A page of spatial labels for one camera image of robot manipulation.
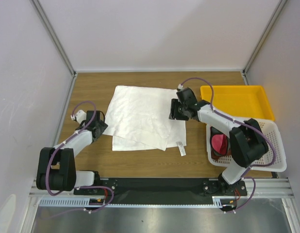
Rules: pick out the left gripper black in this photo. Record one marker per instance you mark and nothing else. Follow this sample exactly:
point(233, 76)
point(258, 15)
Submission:
point(102, 126)

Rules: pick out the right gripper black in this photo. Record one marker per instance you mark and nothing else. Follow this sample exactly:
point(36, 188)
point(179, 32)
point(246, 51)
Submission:
point(175, 110)

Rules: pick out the white towel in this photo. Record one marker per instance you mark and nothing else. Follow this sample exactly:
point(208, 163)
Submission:
point(137, 119)

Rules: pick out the pink cloth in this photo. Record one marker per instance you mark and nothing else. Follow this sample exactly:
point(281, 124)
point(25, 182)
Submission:
point(220, 144)

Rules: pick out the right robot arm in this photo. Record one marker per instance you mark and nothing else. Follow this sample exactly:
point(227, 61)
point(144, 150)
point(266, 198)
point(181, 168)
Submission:
point(247, 142)

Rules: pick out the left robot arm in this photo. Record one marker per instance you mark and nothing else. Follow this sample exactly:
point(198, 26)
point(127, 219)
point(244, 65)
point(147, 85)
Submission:
point(57, 169)

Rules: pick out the white towel label tag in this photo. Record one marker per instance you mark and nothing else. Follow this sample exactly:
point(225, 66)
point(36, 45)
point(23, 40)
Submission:
point(181, 148)

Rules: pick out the brown cloth in basket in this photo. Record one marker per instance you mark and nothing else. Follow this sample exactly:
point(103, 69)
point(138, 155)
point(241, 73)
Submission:
point(216, 156)

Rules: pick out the yellow plastic tray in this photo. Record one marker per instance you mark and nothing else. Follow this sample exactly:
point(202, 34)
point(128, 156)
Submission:
point(239, 100)

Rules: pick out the white perforated plastic basket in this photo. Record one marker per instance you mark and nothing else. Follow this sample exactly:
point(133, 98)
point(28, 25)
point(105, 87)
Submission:
point(273, 161)

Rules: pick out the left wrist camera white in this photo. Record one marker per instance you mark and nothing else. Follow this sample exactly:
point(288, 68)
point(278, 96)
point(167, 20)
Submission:
point(79, 116)

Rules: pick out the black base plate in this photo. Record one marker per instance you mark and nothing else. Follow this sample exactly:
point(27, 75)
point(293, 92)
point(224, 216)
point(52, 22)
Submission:
point(165, 191)

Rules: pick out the aluminium front rail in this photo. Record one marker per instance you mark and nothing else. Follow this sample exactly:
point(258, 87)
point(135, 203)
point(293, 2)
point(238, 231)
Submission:
point(268, 188)

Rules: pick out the aluminium frame post left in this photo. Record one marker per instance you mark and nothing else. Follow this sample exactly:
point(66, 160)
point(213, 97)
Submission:
point(53, 35)

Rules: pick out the aluminium frame post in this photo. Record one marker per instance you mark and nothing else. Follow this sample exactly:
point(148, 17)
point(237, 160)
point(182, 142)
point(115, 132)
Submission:
point(265, 34)
point(53, 35)

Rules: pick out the aluminium frame post right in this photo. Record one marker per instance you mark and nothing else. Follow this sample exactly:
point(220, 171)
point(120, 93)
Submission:
point(265, 34)

